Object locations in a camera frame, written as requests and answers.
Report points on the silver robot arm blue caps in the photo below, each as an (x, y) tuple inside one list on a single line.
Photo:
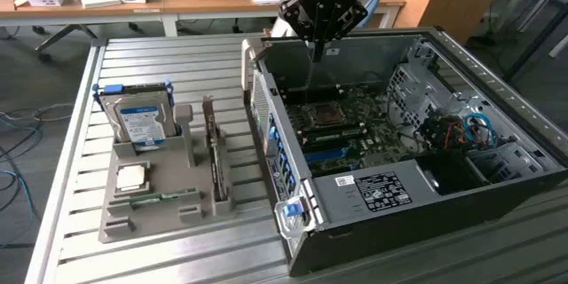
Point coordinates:
[(278, 29)]

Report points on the wooden desk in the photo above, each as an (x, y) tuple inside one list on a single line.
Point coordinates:
[(198, 1)]

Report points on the metal drive cage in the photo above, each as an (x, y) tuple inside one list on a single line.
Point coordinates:
[(412, 97)]

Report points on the CPU socket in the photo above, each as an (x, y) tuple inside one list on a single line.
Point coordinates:
[(325, 114)]

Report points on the green RAM stick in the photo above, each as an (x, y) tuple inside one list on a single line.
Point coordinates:
[(332, 135), (150, 197)]

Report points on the green motherboard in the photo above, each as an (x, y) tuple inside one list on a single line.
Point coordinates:
[(377, 144)]

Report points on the blue expansion slot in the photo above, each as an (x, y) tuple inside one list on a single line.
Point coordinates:
[(325, 155)]

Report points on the hard disk in blue caddy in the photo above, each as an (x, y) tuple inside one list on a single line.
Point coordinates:
[(137, 121)]

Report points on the grey castor leg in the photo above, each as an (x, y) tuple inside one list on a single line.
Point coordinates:
[(57, 38)]

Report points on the grey parts rack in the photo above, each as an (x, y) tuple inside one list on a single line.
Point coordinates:
[(177, 171)]

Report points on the metal disk bay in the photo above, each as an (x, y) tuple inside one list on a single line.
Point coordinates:
[(505, 161)]

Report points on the grey power supply unit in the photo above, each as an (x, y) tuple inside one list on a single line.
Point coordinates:
[(332, 204)]

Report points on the blue case latch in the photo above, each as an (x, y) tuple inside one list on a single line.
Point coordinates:
[(292, 210)]

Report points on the silver CPU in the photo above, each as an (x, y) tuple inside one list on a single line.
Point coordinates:
[(130, 177)]

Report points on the black open PC case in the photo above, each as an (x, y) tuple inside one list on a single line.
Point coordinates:
[(398, 240)]

